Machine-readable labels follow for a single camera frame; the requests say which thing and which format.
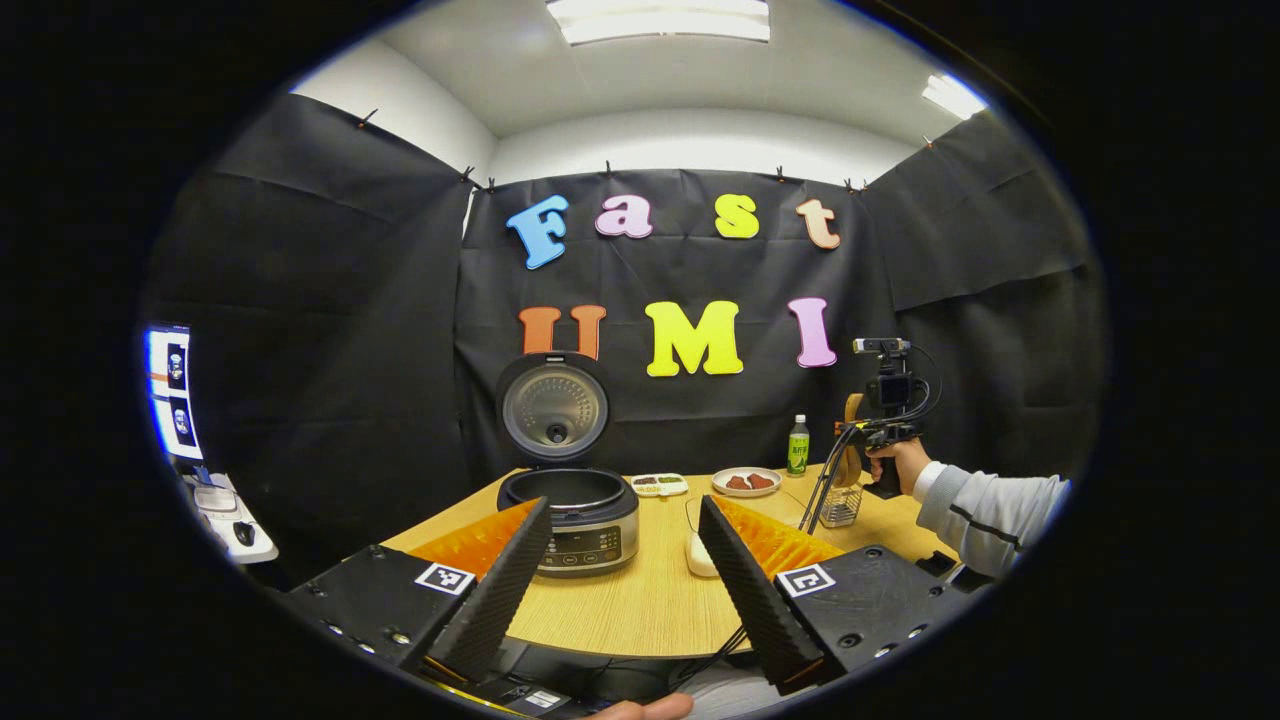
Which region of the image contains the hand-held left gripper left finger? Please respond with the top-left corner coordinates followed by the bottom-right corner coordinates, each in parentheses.
top-left (280, 498), bottom-right (554, 691)

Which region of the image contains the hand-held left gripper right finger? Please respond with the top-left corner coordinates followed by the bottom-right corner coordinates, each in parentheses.
top-left (698, 494), bottom-right (976, 698)

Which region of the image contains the wooden spoon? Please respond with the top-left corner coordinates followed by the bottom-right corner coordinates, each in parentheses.
top-left (838, 393), bottom-right (867, 489)

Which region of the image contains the clear box of rice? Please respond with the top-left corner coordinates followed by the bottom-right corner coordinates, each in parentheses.
top-left (684, 495), bottom-right (746, 579)

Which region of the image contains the dark grey rice cooker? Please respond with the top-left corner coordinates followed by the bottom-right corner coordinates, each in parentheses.
top-left (495, 351), bottom-right (641, 579)

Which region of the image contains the person's grey clothing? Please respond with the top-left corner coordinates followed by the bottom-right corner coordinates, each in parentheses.
top-left (690, 665), bottom-right (791, 720)

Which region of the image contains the white round plate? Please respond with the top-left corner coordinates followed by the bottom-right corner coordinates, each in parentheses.
top-left (711, 467), bottom-right (783, 498)

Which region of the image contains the black object with white label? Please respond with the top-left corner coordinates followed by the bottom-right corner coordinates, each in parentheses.
top-left (440, 635), bottom-right (741, 716)

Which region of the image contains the white side table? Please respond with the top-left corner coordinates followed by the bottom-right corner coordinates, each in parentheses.
top-left (190, 470), bottom-right (281, 566)

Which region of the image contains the black backdrop cloth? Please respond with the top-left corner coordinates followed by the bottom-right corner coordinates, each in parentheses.
top-left (140, 92), bottom-right (1111, 581)

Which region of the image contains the small ceiling light panel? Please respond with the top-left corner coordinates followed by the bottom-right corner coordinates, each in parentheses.
top-left (920, 73), bottom-right (989, 121)

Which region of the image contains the computer monitor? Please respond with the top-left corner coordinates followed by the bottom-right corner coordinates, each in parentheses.
top-left (143, 322), bottom-right (206, 463)

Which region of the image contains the large ceiling light panel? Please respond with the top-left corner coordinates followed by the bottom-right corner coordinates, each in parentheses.
top-left (545, 0), bottom-right (773, 46)

